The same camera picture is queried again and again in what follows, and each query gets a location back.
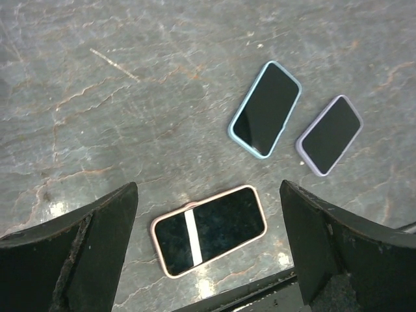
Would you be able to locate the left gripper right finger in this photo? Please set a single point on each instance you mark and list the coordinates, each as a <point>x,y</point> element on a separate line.
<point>343,261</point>

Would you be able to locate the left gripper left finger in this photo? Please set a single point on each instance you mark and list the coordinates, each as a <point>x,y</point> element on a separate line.
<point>72,262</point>

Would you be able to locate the pink phone case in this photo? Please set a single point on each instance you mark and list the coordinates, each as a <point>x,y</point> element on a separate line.
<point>152,227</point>

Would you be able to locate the purple phone case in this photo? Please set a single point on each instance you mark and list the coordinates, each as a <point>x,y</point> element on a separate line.
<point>299,149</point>

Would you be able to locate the dark green phone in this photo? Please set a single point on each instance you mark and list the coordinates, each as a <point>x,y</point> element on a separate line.
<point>331,136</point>

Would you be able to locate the light blue phone case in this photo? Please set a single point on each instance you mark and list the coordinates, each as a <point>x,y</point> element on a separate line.
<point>232,130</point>

